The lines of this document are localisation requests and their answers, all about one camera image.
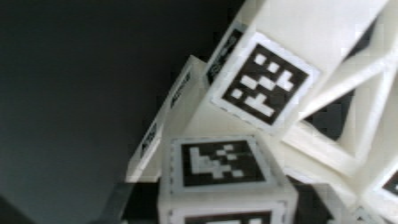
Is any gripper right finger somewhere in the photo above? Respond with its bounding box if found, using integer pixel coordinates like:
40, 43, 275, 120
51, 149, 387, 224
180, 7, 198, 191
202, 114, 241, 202
291, 183, 362, 224

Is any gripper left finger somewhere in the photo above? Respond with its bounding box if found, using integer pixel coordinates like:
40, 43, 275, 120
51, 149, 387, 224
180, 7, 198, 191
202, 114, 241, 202
86, 181, 163, 224

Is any white tagged cube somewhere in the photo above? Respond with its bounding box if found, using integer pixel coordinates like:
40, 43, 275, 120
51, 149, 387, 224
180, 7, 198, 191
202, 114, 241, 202
157, 135, 298, 224

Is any white chair back frame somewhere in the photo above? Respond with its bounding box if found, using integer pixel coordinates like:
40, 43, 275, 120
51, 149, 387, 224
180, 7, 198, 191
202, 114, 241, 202
175, 0, 398, 224

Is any white chair seat part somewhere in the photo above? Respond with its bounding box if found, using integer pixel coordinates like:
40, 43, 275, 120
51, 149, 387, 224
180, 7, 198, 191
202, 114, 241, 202
124, 56, 205, 182

